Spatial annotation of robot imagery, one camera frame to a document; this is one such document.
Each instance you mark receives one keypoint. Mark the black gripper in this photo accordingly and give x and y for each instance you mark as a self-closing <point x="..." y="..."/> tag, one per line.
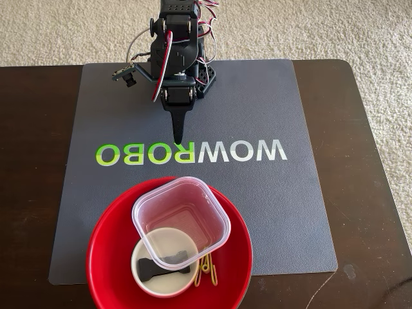
<point x="177" y="94"/>

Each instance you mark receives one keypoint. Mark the clear square plastic container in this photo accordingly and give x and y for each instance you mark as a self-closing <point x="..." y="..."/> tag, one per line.
<point x="181" y="222"/>

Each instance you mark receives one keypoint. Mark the black plastic buckle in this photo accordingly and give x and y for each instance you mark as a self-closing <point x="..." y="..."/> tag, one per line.
<point x="148" y="267"/>

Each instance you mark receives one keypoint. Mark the white round dish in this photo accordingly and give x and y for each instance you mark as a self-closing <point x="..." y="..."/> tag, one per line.
<point x="161" y="286"/>

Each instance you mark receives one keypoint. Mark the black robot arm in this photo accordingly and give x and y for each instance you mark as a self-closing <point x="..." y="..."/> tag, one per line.
<point x="178" y="9"/>

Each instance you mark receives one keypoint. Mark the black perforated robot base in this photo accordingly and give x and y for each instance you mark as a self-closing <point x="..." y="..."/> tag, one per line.
<point x="207" y="80"/>

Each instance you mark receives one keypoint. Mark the red bowl black outside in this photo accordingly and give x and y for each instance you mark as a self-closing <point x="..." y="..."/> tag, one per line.
<point x="106" y="283"/>

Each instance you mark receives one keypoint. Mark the grey WOWROBO printed mat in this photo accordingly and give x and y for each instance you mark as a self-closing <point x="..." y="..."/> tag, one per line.
<point x="273" y="193"/>

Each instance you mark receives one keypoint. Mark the grey-blue camera mount bracket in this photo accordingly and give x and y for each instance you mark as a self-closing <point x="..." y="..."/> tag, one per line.
<point x="145" y="74"/>

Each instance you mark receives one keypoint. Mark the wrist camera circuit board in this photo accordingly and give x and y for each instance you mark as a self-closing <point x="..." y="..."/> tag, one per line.
<point x="124" y="73"/>

